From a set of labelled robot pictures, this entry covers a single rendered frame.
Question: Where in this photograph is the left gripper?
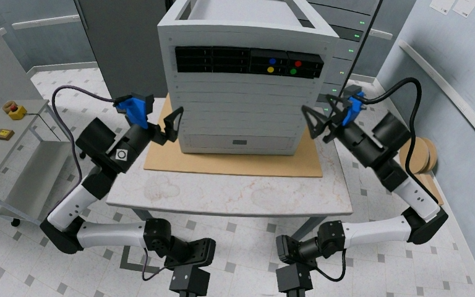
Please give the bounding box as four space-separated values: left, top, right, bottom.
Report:
117 97 184 156

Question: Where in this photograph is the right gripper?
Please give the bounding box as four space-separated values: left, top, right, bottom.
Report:
302 93 370 153

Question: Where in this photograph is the tan flat board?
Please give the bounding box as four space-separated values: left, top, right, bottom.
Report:
143 94 323 178

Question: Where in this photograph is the white rack frame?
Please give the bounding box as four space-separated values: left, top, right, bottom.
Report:
157 0 340 155

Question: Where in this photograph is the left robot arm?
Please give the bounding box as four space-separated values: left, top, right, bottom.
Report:
40 117 210 267

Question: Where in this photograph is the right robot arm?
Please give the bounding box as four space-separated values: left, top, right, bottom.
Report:
283 111 448 268

